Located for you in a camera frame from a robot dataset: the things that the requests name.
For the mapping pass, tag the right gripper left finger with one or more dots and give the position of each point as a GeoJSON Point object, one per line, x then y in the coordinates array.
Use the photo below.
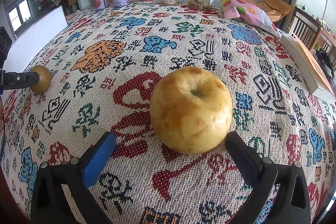
{"type": "Point", "coordinates": [49, 203]}

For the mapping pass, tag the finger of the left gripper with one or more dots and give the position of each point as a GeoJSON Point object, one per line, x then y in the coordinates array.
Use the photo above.
{"type": "Point", "coordinates": [14, 80]}

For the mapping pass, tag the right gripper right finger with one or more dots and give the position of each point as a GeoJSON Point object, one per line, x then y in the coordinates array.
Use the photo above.
{"type": "Point", "coordinates": [291, 204]}

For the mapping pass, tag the brown green kiwi fruit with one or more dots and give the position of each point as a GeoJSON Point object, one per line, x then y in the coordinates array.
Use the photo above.
{"type": "Point", "coordinates": [44, 79]}

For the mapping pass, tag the yellow pear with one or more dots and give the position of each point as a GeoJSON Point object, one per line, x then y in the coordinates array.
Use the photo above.
{"type": "Point", "coordinates": [191, 110]}

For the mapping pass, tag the white board panel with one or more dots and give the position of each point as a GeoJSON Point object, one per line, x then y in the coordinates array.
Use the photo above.
{"type": "Point", "coordinates": [31, 42]}

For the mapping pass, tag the patterned woven tablecloth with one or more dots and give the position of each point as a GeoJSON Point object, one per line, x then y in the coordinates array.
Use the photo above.
{"type": "Point", "coordinates": [159, 78]}

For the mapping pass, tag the wooden chair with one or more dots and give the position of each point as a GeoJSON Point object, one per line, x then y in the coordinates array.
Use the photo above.
{"type": "Point", "coordinates": [312, 32]}

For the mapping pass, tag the orange cushion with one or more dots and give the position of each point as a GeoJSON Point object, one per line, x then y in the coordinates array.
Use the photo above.
{"type": "Point", "coordinates": [275, 9]}

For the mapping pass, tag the pink fruit snack bag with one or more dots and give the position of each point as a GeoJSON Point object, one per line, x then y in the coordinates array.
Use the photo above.
{"type": "Point", "coordinates": [234, 9]}

